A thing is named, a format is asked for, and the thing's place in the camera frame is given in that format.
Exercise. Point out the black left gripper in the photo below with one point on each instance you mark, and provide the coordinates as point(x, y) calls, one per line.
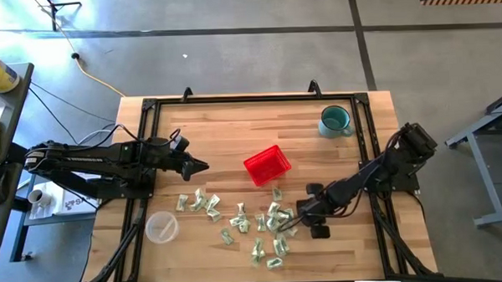
point(168, 158)

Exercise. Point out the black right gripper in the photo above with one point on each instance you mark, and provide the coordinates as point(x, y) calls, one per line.
point(316, 212)

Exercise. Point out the green white sweetener packet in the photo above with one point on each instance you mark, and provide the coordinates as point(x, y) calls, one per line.
point(226, 237)
point(182, 202)
point(272, 224)
point(291, 231)
point(260, 222)
point(273, 208)
point(285, 242)
point(240, 208)
point(235, 221)
point(214, 216)
point(212, 202)
point(258, 255)
point(258, 243)
point(277, 194)
point(245, 226)
point(201, 195)
point(274, 263)
point(278, 248)
point(284, 214)
point(196, 206)

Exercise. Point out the red plastic mesh basket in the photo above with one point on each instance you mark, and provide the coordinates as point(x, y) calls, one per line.
point(267, 165)

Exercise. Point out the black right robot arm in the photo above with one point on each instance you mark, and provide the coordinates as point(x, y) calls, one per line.
point(382, 170)

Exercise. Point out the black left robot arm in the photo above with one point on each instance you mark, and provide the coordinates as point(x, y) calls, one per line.
point(88, 159)

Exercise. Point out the clear plastic cup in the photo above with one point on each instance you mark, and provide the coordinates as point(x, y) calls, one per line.
point(162, 227)

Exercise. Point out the teal enamel mug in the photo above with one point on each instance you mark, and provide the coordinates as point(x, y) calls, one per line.
point(334, 121)

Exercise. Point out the white printed box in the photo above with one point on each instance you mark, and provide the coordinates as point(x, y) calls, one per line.
point(75, 204)

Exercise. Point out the white mug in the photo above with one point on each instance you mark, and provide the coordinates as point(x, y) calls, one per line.
point(38, 198)

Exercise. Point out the grey side desk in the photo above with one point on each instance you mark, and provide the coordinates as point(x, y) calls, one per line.
point(7, 103)

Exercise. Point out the black tripod stand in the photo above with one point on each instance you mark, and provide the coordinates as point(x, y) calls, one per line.
point(54, 9)

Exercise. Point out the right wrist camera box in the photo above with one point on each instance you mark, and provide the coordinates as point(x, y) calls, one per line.
point(315, 189)

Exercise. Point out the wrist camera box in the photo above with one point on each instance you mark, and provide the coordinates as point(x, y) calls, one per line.
point(181, 143)
point(315, 189)

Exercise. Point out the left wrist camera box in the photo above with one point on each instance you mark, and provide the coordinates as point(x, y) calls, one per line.
point(181, 143)

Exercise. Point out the black aluminium table frame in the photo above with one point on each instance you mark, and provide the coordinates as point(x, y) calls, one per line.
point(253, 98)

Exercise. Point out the grey metal table frame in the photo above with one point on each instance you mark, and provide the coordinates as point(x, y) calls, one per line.
point(477, 158)

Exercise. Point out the blue metal shelf frame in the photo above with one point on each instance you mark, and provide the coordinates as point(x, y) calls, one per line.
point(19, 237)

